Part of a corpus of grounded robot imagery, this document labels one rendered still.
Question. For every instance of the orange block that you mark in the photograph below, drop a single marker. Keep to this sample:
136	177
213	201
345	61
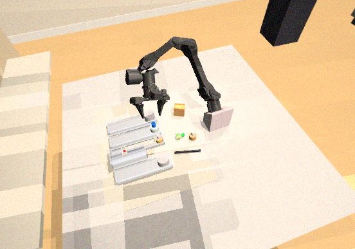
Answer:
179	109

